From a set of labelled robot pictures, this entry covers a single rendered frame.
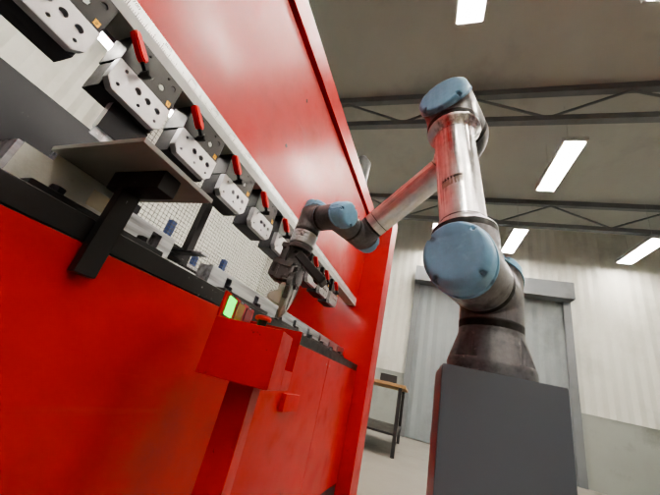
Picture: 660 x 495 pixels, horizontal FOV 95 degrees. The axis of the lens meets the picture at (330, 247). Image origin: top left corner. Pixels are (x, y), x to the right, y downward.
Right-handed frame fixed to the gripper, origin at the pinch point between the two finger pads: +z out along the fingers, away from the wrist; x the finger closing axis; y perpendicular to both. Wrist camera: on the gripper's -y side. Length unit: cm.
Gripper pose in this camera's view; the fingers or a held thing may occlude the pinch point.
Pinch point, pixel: (282, 313)
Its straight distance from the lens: 84.9
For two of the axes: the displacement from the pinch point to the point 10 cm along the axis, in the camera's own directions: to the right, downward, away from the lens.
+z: -3.1, 8.8, -3.7
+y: -9.5, -2.4, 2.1
